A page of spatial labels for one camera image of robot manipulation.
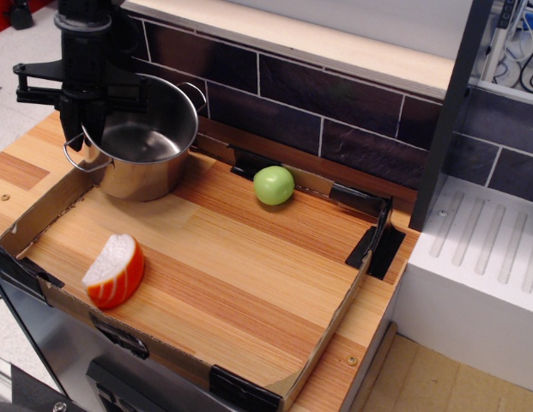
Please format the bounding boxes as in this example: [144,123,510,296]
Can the cardboard fence with black tape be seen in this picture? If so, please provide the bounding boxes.
[0,118,418,411]

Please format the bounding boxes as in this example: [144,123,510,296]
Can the green toy apple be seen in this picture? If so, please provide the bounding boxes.
[253,166,295,206]

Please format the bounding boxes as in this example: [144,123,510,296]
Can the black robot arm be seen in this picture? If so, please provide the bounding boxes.
[13,1,148,151]

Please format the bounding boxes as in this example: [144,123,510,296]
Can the black object on floor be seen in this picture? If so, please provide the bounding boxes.
[3,0,33,30]

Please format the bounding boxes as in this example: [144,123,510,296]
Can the white dish rack counter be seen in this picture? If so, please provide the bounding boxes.
[393,178,533,391]

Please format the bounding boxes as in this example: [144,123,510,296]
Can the dark grey vertical post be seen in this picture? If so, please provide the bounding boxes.
[409,0,493,232]

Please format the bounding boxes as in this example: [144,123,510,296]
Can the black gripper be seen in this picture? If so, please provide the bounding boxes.
[13,30,148,151]

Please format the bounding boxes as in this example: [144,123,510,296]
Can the cables on white shelf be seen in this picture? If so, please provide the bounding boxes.
[480,0,533,94]

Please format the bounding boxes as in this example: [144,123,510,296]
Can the salmon sushi toy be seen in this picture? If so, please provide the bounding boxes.
[82,233,144,309]

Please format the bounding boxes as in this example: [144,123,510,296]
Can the stainless steel metal pot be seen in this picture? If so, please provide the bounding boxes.
[63,76,206,202]

